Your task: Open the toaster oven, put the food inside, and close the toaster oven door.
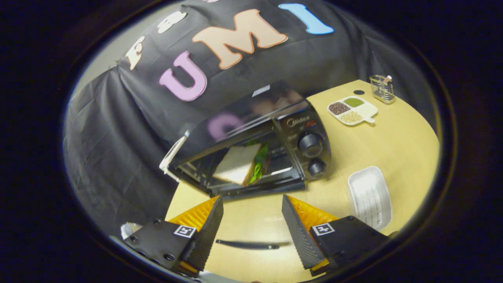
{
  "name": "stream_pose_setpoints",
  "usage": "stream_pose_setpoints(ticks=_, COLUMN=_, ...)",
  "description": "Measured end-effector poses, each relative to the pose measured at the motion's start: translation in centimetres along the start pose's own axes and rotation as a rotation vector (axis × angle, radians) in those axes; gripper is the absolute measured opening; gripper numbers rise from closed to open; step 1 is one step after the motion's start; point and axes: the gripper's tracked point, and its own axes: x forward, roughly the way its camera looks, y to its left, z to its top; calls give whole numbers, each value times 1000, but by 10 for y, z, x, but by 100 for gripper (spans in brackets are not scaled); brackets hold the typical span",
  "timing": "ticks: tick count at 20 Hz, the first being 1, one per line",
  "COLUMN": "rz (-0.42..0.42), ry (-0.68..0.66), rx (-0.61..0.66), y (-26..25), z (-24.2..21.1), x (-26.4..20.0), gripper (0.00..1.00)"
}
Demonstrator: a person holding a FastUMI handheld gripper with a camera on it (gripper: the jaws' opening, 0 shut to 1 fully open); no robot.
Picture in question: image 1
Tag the black toaster oven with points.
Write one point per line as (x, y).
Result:
(255, 108)

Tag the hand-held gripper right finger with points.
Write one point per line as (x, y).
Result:
(298, 236)

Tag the large black oven knob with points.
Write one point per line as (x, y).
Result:
(311, 144)

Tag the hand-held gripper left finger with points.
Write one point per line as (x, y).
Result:
(206, 236)

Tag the toaster oven glass door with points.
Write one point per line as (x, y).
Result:
(247, 245)

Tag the flat white board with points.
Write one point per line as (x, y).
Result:
(173, 155)

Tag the black backdrop cloth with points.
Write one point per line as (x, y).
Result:
(118, 137)

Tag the white rectangular tray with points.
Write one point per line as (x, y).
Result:
(369, 196)

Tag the white bread lettuce sandwich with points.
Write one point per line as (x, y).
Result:
(237, 163)

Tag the white divided grain plate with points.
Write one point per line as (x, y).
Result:
(351, 111)

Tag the small black oven knob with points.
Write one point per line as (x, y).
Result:
(316, 168)

